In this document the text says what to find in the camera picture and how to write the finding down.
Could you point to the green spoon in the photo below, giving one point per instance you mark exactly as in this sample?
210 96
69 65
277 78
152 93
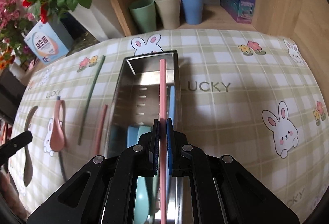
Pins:
144 200

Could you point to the pink blossom plant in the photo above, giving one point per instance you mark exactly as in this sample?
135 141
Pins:
15 24

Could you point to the beige spoon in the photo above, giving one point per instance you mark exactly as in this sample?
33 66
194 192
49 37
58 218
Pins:
28 168

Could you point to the pink chopstick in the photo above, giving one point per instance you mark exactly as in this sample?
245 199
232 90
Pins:
163 114
99 130

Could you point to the white flower pot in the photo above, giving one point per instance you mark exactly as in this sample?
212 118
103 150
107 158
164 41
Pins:
99 20

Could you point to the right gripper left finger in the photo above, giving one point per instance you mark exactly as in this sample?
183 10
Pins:
154 146

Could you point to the probiotic product box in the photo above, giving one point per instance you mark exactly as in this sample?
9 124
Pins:
49 41

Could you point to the blue spoon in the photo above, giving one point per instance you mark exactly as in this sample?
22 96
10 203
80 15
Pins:
134 133

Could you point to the beige cup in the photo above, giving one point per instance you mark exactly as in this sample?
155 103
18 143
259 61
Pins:
169 11

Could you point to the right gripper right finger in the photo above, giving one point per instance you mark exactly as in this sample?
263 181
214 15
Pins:
169 134

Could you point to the gold round tin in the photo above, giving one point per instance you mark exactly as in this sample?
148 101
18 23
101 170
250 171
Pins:
84 41

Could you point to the pink spoon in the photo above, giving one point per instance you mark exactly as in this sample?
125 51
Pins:
57 140

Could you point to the green cup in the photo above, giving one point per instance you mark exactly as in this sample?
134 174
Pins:
144 15

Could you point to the purple small box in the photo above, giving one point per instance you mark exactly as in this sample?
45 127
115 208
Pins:
241 11

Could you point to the stainless steel utensil tray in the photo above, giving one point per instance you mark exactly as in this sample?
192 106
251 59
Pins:
136 103

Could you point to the blue cup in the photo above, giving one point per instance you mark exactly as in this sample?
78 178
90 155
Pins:
193 11

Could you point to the plaid bunny tablecloth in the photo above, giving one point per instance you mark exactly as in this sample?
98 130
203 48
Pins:
246 94

